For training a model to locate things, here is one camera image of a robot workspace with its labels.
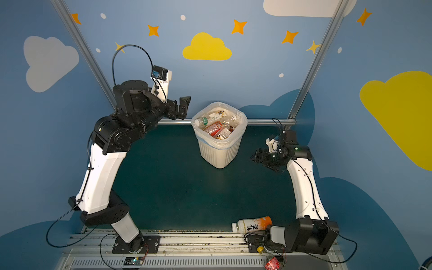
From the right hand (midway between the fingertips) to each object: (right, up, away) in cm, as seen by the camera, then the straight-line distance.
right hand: (260, 159), depth 78 cm
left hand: (-33, +25, -22) cm, 47 cm away
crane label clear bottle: (-19, +24, +13) cm, 33 cm away
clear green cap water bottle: (-15, +19, +13) cm, 28 cm away
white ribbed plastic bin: (-19, -1, +14) cm, 24 cm away
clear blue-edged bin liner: (-26, +10, +3) cm, 28 cm away
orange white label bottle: (-6, -29, -3) cm, 30 cm away
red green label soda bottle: (-22, +15, +8) cm, 28 cm away
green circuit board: (-56, -43, -6) cm, 72 cm away
